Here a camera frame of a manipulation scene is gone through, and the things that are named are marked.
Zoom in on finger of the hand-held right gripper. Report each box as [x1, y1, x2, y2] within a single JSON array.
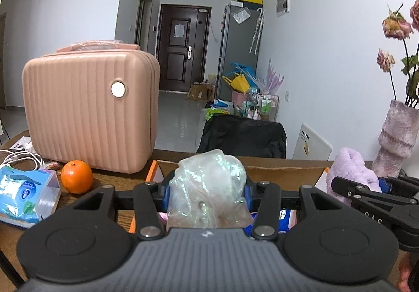
[[331, 176, 419, 207], [379, 175, 419, 196]]

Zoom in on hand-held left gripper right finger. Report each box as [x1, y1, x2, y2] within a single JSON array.
[[244, 177, 331, 242]]

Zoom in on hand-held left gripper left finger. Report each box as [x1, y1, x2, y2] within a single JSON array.
[[74, 171, 177, 241]]

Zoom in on purple fluffy headband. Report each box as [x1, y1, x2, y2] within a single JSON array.
[[327, 147, 382, 204]]

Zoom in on iridescent sheer scrunchie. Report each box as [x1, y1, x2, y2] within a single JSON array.
[[167, 149, 254, 230]]

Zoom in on orange-edged cardboard box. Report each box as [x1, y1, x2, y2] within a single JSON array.
[[129, 159, 335, 234]]

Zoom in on person's right hand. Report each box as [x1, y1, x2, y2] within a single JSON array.
[[397, 255, 414, 291]]

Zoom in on pink textured vase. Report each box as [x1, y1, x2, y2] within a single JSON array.
[[371, 99, 419, 178]]

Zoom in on black chair back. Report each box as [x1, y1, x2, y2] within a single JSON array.
[[196, 115, 287, 159]]

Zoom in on white flat board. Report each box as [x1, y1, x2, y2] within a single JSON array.
[[292, 123, 333, 161]]

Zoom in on orange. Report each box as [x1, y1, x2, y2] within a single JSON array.
[[61, 160, 94, 194]]

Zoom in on green plastic bags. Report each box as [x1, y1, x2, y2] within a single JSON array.
[[205, 99, 234, 120]]

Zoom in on trolley cart with bottles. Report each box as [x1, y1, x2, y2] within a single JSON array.
[[244, 89, 280, 121]]

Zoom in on pink bucket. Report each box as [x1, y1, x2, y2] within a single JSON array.
[[231, 89, 251, 106]]

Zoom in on small brown cardboard box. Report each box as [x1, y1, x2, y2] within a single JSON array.
[[187, 82, 213, 101]]

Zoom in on pink ribbed suitcase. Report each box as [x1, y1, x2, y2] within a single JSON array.
[[22, 40, 160, 175]]

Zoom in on yellow bag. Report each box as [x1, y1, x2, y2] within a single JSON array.
[[223, 73, 251, 93]]

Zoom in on purple fairy wings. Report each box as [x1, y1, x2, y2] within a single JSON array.
[[257, 58, 285, 94]]

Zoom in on grey refrigerator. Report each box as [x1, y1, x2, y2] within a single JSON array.
[[218, 3, 264, 102]]

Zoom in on large blue tissue pack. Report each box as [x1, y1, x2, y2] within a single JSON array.
[[0, 166, 62, 229]]

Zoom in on dark brown entrance door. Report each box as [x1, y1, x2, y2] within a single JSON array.
[[155, 4, 212, 93]]

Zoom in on white booklet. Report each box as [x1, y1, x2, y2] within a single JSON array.
[[10, 135, 32, 152]]

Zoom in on dried rose bouquet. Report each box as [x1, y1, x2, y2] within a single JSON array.
[[376, 0, 419, 107]]

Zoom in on white folded umbrella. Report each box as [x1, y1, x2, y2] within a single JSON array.
[[249, 8, 265, 55]]

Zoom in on clear plastic bag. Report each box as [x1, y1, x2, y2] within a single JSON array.
[[233, 8, 251, 24]]

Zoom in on white charger cable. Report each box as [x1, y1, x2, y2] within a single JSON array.
[[0, 147, 61, 172]]

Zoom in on interior doorway frame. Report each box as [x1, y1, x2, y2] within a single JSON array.
[[135, 0, 154, 53]]

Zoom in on white wall electrical panel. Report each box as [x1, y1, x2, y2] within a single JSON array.
[[276, 0, 291, 18]]

